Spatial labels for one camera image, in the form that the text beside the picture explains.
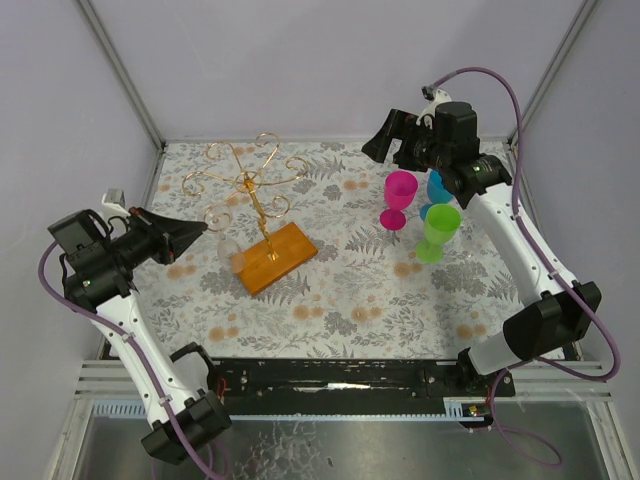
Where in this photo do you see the clear wine glass front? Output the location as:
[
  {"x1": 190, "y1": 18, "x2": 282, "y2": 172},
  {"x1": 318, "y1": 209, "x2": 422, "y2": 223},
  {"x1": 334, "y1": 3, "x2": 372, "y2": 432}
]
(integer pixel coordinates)
[{"x1": 203, "y1": 203, "x2": 245, "y2": 274}]

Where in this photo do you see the pink wine glass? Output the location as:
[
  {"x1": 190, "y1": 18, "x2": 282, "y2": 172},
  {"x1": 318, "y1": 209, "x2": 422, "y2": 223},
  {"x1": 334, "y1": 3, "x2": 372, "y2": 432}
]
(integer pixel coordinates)
[{"x1": 379, "y1": 170, "x2": 419, "y2": 231}]

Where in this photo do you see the blue wine glass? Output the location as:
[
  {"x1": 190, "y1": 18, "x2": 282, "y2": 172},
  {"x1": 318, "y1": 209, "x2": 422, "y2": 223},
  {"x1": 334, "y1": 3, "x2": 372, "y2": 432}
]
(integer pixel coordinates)
[{"x1": 420, "y1": 170, "x2": 454, "y2": 220}]

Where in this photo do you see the green wine glass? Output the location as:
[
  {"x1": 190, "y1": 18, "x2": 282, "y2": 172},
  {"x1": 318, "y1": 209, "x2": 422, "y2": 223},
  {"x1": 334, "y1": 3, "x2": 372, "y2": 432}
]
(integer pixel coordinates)
[{"x1": 415, "y1": 204, "x2": 461, "y2": 264}]

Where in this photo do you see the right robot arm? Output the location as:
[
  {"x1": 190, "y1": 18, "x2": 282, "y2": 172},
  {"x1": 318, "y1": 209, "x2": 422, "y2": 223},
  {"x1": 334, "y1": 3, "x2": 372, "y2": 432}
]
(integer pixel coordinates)
[{"x1": 362, "y1": 101, "x2": 602, "y2": 377}]

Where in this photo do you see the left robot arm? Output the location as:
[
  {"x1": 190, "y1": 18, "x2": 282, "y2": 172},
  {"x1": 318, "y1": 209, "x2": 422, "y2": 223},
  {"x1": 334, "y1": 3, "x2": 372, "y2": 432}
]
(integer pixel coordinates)
[{"x1": 48, "y1": 207, "x2": 231, "y2": 477}]

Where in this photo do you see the floral table mat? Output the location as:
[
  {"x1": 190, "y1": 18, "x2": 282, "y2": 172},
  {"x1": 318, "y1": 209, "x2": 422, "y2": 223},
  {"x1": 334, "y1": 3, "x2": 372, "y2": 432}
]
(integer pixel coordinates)
[{"x1": 135, "y1": 142, "x2": 521, "y2": 358}]

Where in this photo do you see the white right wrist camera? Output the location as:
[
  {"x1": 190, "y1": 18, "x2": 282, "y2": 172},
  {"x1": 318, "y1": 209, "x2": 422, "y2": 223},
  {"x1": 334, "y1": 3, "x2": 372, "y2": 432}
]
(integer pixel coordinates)
[{"x1": 416, "y1": 85, "x2": 452, "y2": 129}]

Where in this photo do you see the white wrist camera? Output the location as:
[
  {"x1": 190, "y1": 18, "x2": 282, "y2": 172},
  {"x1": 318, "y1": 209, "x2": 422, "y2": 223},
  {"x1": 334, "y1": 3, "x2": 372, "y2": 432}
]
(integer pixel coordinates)
[
  {"x1": 416, "y1": 85, "x2": 452, "y2": 129},
  {"x1": 101, "y1": 188, "x2": 129, "y2": 219}
]

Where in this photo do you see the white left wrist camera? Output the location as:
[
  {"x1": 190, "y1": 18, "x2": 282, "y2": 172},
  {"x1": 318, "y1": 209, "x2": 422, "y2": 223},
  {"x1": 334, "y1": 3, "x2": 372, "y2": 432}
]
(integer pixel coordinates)
[{"x1": 101, "y1": 188, "x2": 129, "y2": 219}]

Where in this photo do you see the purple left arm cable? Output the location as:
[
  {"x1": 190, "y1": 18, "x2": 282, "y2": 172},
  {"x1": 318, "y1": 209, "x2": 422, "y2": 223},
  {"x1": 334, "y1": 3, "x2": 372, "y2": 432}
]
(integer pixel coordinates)
[{"x1": 37, "y1": 239, "x2": 231, "y2": 480}]

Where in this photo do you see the gold wire glass rack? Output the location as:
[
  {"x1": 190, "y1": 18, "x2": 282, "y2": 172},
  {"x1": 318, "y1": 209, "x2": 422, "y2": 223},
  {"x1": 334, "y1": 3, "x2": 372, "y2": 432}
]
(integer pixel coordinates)
[{"x1": 181, "y1": 132, "x2": 318, "y2": 297}]

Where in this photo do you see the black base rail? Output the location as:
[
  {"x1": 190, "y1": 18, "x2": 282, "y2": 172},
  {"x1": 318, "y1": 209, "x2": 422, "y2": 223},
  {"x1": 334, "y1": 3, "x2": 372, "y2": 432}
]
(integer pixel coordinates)
[{"x1": 203, "y1": 356, "x2": 515, "y2": 421}]

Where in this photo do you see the white slotted cable duct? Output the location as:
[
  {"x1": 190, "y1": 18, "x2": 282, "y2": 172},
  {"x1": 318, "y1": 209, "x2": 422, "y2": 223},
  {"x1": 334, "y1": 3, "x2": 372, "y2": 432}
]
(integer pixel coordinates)
[{"x1": 92, "y1": 399, "x2": 146, "y2": 419}]

